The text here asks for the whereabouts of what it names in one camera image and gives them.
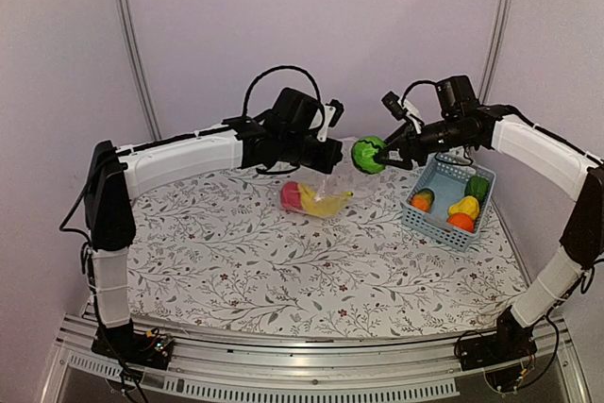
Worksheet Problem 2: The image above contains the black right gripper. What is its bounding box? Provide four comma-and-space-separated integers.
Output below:
375, 115, 473, 170

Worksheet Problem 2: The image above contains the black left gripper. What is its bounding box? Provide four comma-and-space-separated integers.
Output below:
280, 131, 344, 175

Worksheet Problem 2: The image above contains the green toy watermelon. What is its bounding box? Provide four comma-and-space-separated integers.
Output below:
351, 136, 386, 175

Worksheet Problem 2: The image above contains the clear zip top bag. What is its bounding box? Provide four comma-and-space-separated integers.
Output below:
278, 160, 375, 216

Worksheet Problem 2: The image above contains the red toy apple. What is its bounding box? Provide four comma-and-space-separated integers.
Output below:
279, 181, 303, 211

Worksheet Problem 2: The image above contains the yellow toy banana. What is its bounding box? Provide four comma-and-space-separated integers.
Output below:
297, 183, 353, 218

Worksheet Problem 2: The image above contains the light blue plastic basket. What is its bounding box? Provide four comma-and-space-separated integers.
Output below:
402, 153, 496, 252

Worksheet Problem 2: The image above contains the green orange toy mango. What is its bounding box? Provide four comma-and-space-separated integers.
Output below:
411, 188, 435, 212

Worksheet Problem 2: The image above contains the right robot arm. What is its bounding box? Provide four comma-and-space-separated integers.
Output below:
375, 76, 603, 361

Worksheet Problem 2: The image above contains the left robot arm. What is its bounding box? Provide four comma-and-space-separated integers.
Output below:
84, 88, 344, 360

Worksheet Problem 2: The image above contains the green toy bell pepper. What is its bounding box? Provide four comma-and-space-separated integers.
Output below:
464, 176, 490, 203

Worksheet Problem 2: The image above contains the yellow toy bell pepper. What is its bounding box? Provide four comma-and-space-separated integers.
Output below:
447, 195, 480, 221

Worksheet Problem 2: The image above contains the orange toy orange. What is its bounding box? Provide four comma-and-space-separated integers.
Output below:
447, 212, 475, 233

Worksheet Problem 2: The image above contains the floral patterned table mat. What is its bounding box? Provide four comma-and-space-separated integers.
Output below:
133, 170, 527, 337

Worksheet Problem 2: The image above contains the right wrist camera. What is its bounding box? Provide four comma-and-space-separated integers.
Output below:
381, 92, 424, 133

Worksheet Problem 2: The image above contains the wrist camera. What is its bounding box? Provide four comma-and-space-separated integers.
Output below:
381, 92, 424, 133
313, 99, 344, 143

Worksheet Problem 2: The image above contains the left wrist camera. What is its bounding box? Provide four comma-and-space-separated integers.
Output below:
313, 99, 344, 143

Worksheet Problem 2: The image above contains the left black looped cable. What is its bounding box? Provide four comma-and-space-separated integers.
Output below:
242, 64, 325, 117

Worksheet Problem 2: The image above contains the right aluminium frame post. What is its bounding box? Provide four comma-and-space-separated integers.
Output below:
478, 0, 512, 104

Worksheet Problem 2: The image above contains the aluminium frame post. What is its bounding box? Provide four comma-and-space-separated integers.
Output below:
478, 0, 512, 104
115, 0, 162, 141

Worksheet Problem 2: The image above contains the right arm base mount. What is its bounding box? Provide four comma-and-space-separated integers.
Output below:
453, 330, 537, 394

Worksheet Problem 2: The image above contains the aluminium front rail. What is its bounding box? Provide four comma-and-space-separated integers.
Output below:
41, 311, 596, 402

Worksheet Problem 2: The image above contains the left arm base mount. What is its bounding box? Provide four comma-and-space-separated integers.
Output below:
92, 321, 174, 370

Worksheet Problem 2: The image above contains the left aluminium frame post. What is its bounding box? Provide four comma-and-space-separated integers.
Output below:
115, 0, 162, 141

